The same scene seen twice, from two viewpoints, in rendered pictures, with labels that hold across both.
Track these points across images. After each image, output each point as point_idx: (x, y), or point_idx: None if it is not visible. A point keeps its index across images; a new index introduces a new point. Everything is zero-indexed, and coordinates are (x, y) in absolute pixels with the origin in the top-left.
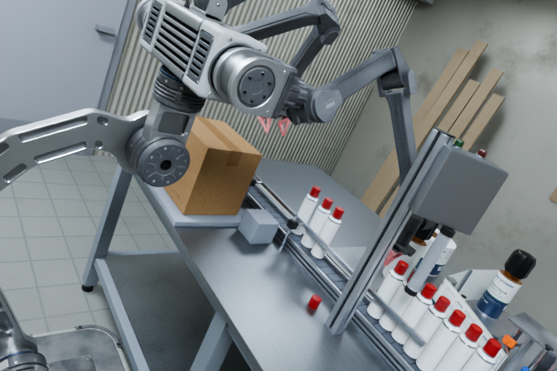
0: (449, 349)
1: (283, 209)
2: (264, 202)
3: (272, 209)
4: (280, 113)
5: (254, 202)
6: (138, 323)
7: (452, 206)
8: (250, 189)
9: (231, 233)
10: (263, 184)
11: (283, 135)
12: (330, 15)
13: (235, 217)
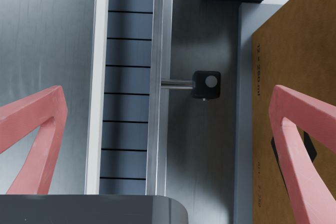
0: None
1: (108, 6)
2: (136, 64)
3: (133, 28)
4: (165, 218)
5: (169, 71)
6: None
7: None
8: (139, 141)
9: None
10: (161, 64)
11: (64, 106)
12: None
13: (260, 25)
